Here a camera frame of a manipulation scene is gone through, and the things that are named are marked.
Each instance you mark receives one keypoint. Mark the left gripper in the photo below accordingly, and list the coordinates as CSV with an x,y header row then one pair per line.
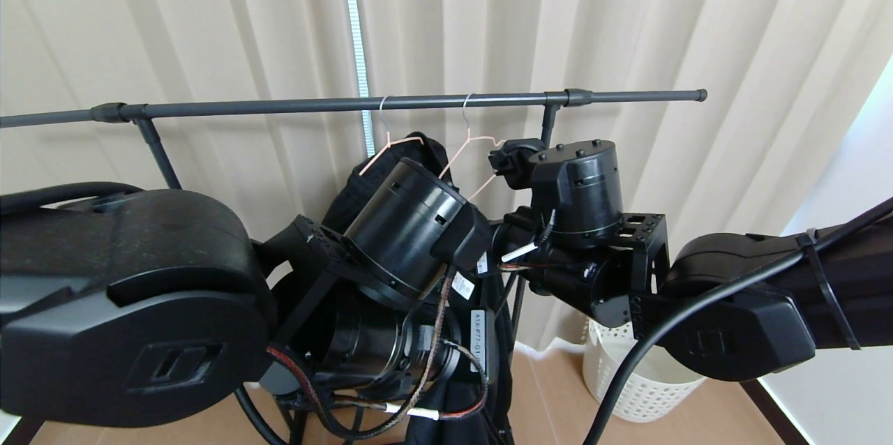
x,y
377,347

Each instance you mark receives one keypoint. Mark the black shorts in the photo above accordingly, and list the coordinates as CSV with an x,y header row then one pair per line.
x,y
356,187

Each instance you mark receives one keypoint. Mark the black garment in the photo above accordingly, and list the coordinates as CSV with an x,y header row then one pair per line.
x,y
499,375

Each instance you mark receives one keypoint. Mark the white laundry basket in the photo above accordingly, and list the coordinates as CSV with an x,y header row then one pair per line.
x,y
649,389

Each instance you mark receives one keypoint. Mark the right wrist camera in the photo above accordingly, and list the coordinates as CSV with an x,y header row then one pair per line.
x,y
513,159

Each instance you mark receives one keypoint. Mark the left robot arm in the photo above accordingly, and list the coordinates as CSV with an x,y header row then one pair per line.
x,y
139,305

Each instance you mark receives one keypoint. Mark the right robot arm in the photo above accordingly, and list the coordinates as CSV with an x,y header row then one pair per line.
x,y
732,326

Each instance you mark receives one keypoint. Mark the beige curtain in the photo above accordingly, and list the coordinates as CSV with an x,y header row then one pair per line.
x,y
209,26

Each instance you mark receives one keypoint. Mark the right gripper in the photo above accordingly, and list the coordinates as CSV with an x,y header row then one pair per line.
x,y
516,236

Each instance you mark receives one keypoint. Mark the pink clothes hanger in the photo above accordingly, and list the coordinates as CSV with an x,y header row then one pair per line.
x,y
387,148
466,141

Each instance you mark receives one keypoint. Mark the black clothes rack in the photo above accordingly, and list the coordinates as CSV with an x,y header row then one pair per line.
x,y
279,107

